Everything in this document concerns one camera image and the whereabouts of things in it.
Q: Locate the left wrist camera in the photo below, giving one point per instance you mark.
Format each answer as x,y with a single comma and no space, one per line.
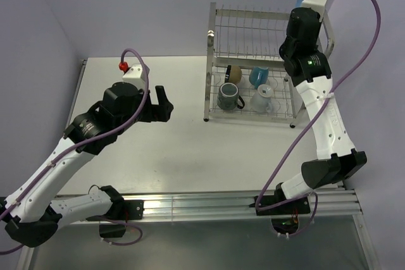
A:
134,75

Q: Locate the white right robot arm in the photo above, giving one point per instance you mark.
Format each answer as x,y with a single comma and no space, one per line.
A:
337,158

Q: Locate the dark green mug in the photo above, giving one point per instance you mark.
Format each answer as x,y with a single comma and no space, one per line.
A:
229,98

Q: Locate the aluminium mounting rail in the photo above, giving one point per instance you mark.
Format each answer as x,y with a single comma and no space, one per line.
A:
212,206

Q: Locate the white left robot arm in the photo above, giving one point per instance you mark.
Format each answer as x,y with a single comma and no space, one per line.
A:
31,213

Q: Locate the steel two-tier dish rack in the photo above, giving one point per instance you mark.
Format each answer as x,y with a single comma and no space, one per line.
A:
247,38

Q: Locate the light blue plate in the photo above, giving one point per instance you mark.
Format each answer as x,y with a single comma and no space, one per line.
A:
298,3

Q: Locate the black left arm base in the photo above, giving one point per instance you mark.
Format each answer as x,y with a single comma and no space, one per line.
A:
132,210

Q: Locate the black and tan bowl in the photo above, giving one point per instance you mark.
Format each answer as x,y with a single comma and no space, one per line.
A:
233,74

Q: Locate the blue mug white interior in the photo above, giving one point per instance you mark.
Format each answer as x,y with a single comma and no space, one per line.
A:
258,76

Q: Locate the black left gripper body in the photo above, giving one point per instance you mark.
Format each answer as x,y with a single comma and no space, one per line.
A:
152,112

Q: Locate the pale blue mug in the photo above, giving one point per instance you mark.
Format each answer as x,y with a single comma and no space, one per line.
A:
261,100

